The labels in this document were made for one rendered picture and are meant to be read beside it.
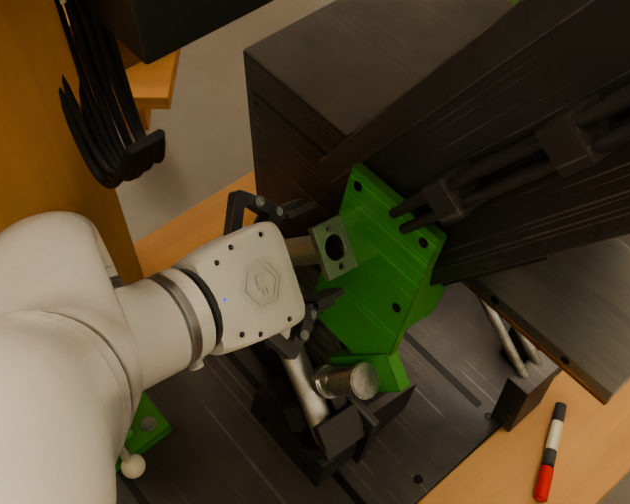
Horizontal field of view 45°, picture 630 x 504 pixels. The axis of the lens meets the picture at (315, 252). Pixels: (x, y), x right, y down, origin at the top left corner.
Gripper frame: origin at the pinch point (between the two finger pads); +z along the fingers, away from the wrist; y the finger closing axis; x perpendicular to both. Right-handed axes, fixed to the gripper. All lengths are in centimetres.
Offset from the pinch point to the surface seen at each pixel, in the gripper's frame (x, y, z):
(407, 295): -8.3, -5.9, 2.3
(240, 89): 154, 31, 119
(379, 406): 6.9, -21.5, 7.8
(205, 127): 154, 22, 100
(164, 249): 43.5, 1.3, 8.5
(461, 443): 4.1, -30.7, 16.4
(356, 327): 0.9, -9.4, 3.0
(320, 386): 6.0, -15.0, -0.2
